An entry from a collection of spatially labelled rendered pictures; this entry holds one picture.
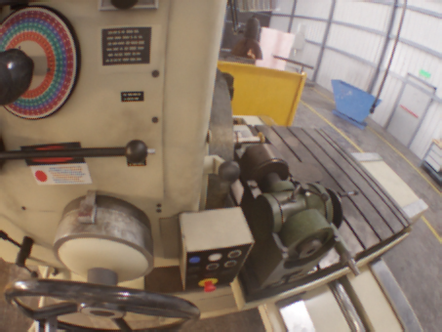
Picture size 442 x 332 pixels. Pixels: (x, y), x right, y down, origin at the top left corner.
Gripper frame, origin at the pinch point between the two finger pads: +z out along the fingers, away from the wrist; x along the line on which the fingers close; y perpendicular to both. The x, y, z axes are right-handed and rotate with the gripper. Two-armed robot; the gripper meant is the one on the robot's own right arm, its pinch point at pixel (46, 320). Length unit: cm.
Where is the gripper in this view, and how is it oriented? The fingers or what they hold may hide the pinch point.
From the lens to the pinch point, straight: 58.1
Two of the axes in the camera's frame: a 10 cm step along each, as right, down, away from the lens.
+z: -2.5, -6.2, 7.5
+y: -2.1, -7.2, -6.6
